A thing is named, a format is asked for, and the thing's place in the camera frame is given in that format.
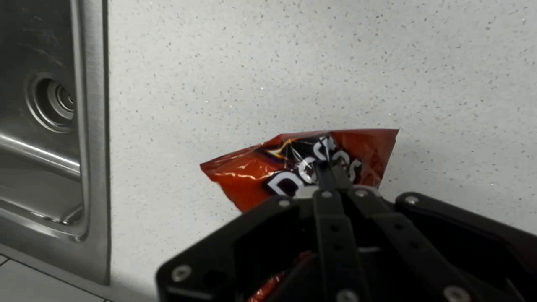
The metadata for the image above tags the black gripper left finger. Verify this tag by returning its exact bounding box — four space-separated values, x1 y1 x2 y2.
155 159 372 302

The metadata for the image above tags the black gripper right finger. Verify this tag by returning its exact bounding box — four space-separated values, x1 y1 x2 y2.
330 162 537 302

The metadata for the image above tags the red Doritos chip packet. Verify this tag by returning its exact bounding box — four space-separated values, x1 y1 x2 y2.
199 127 400 302

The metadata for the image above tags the stainless steel double sink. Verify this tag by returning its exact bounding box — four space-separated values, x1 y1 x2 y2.
0 0 112 285

